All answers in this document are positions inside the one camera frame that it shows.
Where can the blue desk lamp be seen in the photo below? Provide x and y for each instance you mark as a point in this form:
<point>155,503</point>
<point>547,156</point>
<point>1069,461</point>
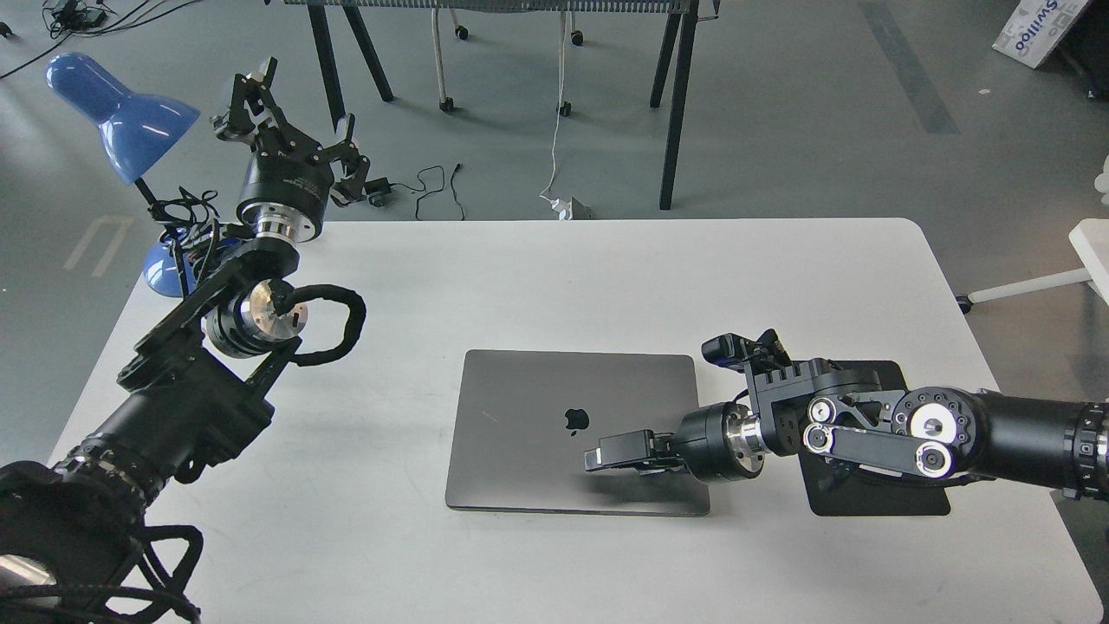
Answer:
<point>136,131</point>

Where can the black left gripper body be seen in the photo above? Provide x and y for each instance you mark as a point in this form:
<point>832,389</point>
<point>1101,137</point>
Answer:
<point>273,180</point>

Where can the grey laptop notebook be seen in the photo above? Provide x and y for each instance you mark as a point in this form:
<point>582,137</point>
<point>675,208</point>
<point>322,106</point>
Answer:
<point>526,419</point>

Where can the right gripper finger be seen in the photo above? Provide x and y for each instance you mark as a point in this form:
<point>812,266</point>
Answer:
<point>628,447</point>
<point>652,467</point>

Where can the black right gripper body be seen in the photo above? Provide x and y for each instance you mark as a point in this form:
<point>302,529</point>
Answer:
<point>715,443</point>

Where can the black mouse pad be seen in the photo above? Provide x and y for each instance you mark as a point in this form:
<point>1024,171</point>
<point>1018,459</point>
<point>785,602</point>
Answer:
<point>835,491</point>

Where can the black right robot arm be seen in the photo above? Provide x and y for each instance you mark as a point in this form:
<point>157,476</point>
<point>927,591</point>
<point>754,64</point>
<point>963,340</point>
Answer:
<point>843,414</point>

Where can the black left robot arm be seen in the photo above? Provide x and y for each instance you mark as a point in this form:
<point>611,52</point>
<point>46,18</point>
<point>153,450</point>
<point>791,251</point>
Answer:
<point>76,547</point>

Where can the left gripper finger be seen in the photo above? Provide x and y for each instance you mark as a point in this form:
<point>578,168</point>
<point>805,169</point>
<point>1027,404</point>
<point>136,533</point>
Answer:
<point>351,185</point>
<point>253,117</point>

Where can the cardboard box with blue print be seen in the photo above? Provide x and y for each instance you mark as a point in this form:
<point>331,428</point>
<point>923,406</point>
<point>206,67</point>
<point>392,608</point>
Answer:
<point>1035,28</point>

